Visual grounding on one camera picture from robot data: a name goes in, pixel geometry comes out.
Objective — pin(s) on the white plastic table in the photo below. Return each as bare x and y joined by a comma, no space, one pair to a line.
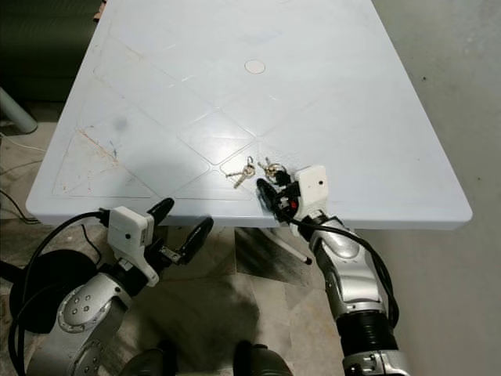
250,102

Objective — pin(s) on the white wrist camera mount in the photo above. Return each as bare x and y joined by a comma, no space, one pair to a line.
130,232
313,188

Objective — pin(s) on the grey metal pole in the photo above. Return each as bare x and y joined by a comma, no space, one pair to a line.
17,113

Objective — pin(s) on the dark right robot leg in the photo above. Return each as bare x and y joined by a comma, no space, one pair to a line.
262,360

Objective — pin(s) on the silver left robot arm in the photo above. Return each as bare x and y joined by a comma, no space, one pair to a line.
82,321

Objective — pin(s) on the dark robot leg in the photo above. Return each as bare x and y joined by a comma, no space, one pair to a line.
147,365
262,360

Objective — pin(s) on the round white table cap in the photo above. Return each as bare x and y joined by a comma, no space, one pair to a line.
254,66

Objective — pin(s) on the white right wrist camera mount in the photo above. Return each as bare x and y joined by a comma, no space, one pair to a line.
313,188

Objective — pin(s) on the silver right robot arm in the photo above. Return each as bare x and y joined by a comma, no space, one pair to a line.
356,286

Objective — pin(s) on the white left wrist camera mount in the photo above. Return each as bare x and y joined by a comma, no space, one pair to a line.
130,232

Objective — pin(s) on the black round fan base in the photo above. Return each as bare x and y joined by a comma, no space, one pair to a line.
47,288

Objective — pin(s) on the dark green sofa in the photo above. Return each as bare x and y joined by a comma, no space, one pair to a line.
47,43

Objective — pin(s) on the white table leg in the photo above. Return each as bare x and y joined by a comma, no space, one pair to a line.
286,247

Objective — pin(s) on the dark left robot leg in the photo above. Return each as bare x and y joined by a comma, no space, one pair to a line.
147,365

